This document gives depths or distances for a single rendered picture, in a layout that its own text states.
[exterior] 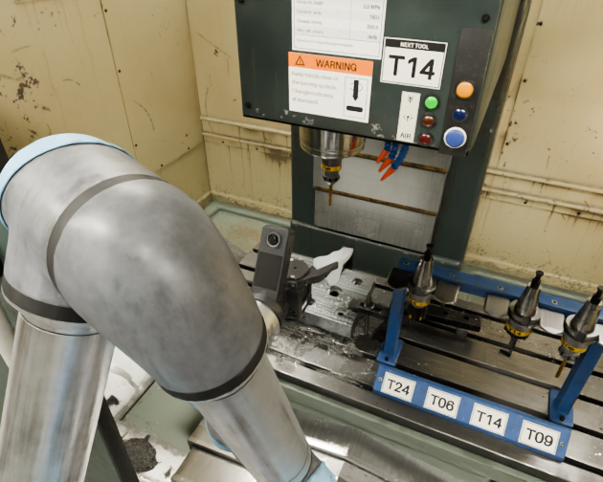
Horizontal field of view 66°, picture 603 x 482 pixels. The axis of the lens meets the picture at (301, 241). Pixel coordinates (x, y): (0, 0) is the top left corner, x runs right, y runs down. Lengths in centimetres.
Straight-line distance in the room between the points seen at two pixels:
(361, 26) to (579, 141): 125
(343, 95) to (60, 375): 62
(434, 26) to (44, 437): 72
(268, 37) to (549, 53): 116
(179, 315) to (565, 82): 169
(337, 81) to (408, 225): 93
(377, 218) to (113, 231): 146
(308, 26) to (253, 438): 65
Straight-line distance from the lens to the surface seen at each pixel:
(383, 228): 173
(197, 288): 31
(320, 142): 105
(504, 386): 138
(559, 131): 191
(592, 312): 108
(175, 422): 159
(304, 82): 88
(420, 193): 162
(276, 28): 88
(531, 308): 108
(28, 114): 173
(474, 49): 79
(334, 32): 84
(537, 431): 127
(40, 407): 49
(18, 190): 42
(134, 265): 30
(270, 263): 68
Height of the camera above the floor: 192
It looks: 36 degrees down
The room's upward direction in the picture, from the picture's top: straight up
